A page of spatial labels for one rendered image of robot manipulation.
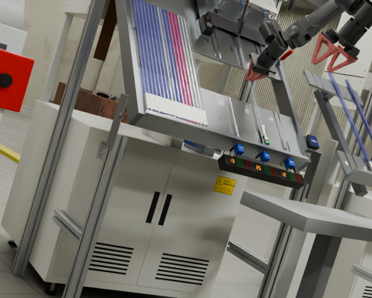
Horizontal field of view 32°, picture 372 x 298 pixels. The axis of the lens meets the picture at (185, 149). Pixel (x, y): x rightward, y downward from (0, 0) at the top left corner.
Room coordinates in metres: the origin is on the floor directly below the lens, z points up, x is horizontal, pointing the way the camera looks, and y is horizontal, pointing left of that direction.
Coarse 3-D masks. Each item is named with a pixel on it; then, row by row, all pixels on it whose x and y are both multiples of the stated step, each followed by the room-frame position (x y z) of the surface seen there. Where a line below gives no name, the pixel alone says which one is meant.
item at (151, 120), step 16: (144, 112) 1.92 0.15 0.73; (144, 128) 1.97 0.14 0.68; (160, 128) 1.99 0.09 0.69; (176, 128) 2.00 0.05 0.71; (192, 128) 2.01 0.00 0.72; (208, 128) 2.04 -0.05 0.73; (208, 144) 2.09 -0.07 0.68; (224, 144) 2.10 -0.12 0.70; (256, 144) 2.13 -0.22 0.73; (272, 160) 2.22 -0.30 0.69; (304, 160) 2.25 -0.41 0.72
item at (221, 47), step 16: (144, 0) 2.29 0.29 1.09; (160, 0) 2.35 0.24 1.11; (176, 0) 2.41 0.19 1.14; (192, 0) 2.48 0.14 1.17; (192, 16) 2.41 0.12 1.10; (192, 32) 2.35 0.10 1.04; (224, 32) 2.47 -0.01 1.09; (208, 48) 2.34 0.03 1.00; (224, 48) 2.40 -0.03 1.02; (256, 48) 2.53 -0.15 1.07; (240, 64) 2.40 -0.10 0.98
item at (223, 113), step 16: (208, 96) 2.17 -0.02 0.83; (224, 96) 2.23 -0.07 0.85; (208, 112) 2.12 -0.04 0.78; (224, 112) 2.17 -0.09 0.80; (240, 112) 2.22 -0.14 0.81; (272, 112) 2.34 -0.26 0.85; (224, 128) 2.12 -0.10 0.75; (240, 128) 2.17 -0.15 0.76; (256, 128) 2.22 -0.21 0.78; (272, 128) 2.28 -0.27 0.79; (288, 128) 2.33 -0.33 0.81; (272, 144) 2.22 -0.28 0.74; (288, 144) 2.26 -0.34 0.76
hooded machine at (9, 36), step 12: (0, 0) 8.17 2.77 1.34; (12, 0) 8.30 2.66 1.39; (0, 12) 8.15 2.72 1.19; (12, 12) 8.27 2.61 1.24; (0, 24) 8.07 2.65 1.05; (12, 24) 8.25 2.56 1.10; (0, 36) 8.09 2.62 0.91; (12, 36) 8.20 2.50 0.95; (24, 36) 8.31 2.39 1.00; (12, 48) 8.23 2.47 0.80
